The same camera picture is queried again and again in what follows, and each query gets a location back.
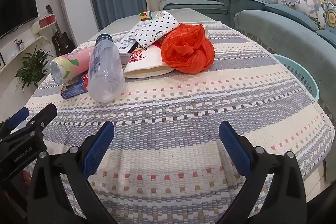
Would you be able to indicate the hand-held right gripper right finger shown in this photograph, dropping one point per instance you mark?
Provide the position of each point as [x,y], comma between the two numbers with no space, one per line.
[235,150]

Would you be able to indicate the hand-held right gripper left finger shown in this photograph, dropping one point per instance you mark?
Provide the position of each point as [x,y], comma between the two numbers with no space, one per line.
[98,148]

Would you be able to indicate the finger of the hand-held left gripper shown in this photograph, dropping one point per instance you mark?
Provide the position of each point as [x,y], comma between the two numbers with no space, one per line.
[44,115]
[17,116]

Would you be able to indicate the blue card box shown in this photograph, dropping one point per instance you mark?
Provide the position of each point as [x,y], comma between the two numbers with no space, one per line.
[72,88]

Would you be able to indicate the pink cylindrical can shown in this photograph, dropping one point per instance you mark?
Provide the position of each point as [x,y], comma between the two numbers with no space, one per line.
[73,61]

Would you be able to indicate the clear plastic bottle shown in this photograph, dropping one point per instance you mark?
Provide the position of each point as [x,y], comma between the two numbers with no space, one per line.
[105,74]

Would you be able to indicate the teal plastic basket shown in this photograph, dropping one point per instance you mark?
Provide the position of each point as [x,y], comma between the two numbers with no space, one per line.
[302,71]

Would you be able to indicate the orange plastic bag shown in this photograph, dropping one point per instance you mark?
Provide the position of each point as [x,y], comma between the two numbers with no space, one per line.
[186,50]

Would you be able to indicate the white heart-print pouch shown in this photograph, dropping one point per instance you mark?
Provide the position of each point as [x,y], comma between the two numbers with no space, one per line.
[155,28]

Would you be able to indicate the green potted plant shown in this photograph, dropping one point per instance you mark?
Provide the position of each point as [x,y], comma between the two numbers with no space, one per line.
[34,64]

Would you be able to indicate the white curved console shelf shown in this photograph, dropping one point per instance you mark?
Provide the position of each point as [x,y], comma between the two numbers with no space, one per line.
[15,56]

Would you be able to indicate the small figurine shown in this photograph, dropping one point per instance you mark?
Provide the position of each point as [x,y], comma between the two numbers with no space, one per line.
[19,45]

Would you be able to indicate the striped woven tablecloth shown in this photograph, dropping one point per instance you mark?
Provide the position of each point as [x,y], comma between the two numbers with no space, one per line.
[170,113]

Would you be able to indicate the dark acoustic guitar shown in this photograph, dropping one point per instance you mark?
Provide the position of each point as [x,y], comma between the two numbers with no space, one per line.
[61,43]

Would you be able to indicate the red white shelf box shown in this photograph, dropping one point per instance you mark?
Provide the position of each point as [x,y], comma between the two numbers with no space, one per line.
[46,21]

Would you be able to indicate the black television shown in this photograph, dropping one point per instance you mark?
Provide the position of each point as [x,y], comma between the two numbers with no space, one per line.
[15,8]

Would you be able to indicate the white standing air conditioner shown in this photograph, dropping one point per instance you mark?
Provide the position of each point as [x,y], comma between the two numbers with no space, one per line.
[76,3]

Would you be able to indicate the teal sofa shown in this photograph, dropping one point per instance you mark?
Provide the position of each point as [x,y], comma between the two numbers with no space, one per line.
[275,27]

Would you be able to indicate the colourful puzzle cube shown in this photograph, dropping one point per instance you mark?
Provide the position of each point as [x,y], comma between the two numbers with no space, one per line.
[145,15]

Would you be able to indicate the black picture frame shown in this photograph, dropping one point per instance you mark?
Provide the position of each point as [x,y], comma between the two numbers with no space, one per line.
[2,60]

